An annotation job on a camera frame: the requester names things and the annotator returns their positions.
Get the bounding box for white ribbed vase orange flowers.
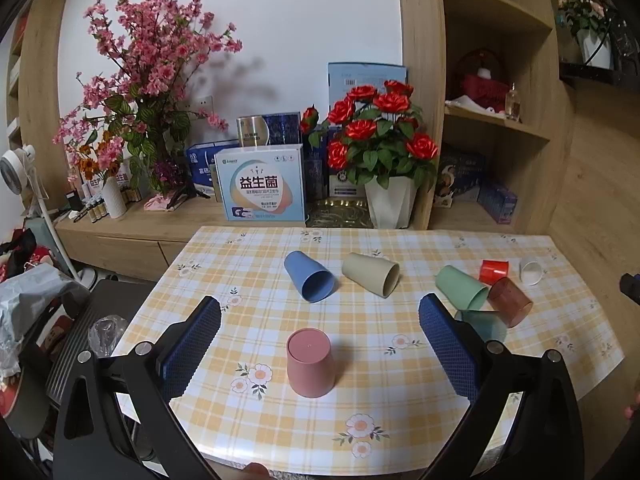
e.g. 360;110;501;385
75;142;128;219

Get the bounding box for purple blue small box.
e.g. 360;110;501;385
477;180;518;223

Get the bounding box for red roses in white pot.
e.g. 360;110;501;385
300;80;440;230

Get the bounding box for dark blue narrow box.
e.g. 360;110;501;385
302;127;331;201

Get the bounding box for red ornament in basket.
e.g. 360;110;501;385
457;50;506;111

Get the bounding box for pink cup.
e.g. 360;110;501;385
286;328;336;399

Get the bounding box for blue cup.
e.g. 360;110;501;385
284;251;335;304

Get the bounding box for blue and white gift bag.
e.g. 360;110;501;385
186;141;240;198

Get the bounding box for gold patterned tray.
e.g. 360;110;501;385
306;199;373;228

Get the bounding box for wooden shelf cabinet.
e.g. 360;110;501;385
10;0;576;281

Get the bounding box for clear crumpled plastic bag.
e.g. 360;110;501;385
89;315;126;358

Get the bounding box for grey plastic bag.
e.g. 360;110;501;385
0;262;91;381

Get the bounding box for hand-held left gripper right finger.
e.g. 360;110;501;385
418;294;586;480

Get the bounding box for small glass bottle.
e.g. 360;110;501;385
505;82;521;121

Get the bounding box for tall light blue box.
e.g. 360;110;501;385
327;62;408;111

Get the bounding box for brown translucent cup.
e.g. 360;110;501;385
487;277;533;329

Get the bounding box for silver and dark blue box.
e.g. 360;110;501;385
236;111;302;148

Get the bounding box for red cup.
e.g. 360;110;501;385
479;259;510;286

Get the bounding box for yellow checkered floral tablecloth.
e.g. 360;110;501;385
117;226;626;471

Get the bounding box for dark blue illustrated box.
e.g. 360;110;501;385
437;145;486;201

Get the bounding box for black ribbed board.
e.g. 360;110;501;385
45;279;151;411

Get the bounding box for pink blossom branch arrangement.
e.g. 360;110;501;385
52;0;243;196

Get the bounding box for white and blue square box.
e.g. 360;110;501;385
214;144;307;222

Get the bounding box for light green cup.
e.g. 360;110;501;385
435;265;490;310

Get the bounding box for teal cup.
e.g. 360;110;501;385
454;309;508;343

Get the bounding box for white standing fan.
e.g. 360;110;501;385
0;145;81;281

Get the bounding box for small white cup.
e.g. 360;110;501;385
519;256;545;286

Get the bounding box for pink roses in white pot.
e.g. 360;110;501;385
557;0;618;70

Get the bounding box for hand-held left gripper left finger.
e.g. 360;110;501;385
52;296;222;480

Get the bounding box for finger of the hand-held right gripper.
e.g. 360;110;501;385
619;272;640;307

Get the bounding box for beige cup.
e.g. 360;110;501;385
341;252;401;301

